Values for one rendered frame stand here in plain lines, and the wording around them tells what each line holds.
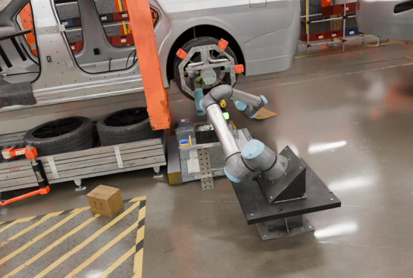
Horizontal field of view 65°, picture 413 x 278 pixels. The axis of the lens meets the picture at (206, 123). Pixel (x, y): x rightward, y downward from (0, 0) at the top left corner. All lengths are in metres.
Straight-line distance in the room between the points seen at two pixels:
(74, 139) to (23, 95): 0.67
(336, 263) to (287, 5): 2.30
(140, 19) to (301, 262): 2.06
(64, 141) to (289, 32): 2.41
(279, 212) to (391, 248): 0.73
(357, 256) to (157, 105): 1.84
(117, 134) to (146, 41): 0.96
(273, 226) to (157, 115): 1.32
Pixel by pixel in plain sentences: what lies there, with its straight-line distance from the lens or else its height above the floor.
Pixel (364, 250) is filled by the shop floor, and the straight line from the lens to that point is 2.38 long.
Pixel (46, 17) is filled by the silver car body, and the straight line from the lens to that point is 3.44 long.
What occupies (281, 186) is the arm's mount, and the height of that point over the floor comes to 0.40.
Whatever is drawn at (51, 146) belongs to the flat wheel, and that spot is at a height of 0.45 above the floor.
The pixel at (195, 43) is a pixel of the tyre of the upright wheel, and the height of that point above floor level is 1.14.
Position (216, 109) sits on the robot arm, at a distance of 2.45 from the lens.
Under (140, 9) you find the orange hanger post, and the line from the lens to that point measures 2.70.
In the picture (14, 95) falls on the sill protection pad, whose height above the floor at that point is 0.90.
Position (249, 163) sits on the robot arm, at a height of 0.53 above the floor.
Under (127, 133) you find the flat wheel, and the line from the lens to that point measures 3.15.
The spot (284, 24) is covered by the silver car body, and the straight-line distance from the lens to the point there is 3.42.
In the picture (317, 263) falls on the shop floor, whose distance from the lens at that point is 2.25.
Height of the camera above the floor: 1.60
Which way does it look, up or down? 22 degrees down
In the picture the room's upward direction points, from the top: 8 degrees counter-clockwise
